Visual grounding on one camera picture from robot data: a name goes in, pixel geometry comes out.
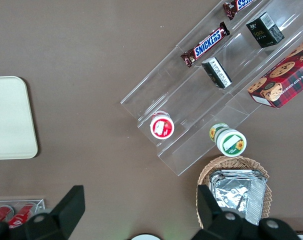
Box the beige plastic tray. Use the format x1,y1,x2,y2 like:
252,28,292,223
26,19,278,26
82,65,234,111
0,75,39,161

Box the small black carton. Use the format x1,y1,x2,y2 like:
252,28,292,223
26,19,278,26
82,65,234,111
245,11,285,49
201,56,233,90

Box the brown Snickers bar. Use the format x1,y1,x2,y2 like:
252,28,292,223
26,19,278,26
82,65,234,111
180,21,231,68
222,0,255,21

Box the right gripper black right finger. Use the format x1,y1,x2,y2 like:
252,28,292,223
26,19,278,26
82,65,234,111
193,184,260,240

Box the light tan wicker basket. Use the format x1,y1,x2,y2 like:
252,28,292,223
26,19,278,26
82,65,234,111
196,155,273,230

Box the red lid cup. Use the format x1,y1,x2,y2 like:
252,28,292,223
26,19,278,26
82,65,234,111
149,109,175,141

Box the green lid cup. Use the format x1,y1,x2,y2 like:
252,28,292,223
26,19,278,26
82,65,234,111
208,122,248,158

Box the silver foil packets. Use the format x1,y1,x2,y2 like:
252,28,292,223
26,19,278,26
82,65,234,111
208,169,267,226

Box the red plaid cookie box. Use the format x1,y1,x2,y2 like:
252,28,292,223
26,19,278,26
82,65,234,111
246,36,303,109

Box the red aluminium cola bottle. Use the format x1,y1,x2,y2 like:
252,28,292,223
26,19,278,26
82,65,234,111
7,202,39,230
0,204,16,223

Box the clear acrylic bottle rack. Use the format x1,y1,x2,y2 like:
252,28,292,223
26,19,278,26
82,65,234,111
0,198,46,226

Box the clear acrylic tiered stand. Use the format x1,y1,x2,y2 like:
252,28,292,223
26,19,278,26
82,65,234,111
120,0,303,177

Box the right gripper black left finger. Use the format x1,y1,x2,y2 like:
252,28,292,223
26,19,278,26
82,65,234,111
8,184,86,240

